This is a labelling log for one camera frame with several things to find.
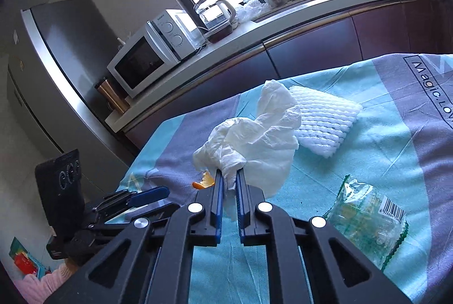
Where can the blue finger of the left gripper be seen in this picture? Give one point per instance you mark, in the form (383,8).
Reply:
(153,211)
(139,199)

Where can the white foam fruit net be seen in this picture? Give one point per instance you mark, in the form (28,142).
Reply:
(325,120)

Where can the white microwave oven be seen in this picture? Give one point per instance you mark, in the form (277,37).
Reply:
(156,48)

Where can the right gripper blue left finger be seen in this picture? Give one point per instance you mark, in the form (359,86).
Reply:
(216,207)

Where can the white tissue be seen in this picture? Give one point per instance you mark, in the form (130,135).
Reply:
(262,147)

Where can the glass electric kettle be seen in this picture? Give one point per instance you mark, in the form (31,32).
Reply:
(214,13)

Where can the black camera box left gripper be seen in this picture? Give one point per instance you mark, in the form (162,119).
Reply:
(59,185)

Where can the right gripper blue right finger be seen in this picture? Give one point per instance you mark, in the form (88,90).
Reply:
(251,229)

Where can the silver refrigerator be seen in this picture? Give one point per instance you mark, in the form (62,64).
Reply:
(59,52)

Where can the copper travel mug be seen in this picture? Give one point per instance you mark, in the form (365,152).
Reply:
(114,98)

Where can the red green bags on floor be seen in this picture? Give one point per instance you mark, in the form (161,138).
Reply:
(25,262)

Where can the dark red kitchen cabinets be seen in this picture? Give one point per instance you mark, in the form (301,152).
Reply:
(406,26)

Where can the clear green snack wrapper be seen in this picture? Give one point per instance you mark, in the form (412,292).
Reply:
(369,219)

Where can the pink sleeve left forearm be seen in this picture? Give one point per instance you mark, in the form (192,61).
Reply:
(35,290)

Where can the orange peel piece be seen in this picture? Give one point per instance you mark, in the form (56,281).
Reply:
(206,181)

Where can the person's left hand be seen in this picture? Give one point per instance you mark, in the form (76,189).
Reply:
(71,265)

